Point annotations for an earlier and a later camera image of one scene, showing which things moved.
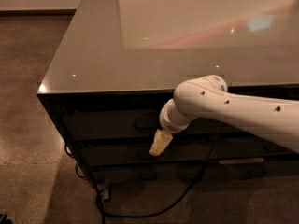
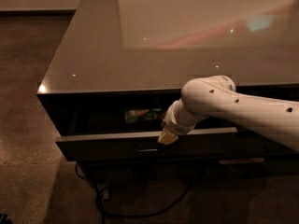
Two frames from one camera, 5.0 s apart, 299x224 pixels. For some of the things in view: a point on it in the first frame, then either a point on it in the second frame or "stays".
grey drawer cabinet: x=127 y=50 stays
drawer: x=249 y=147 stays
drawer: x=250 y=167 stays
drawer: x=131 y=125 to x=189 y=144
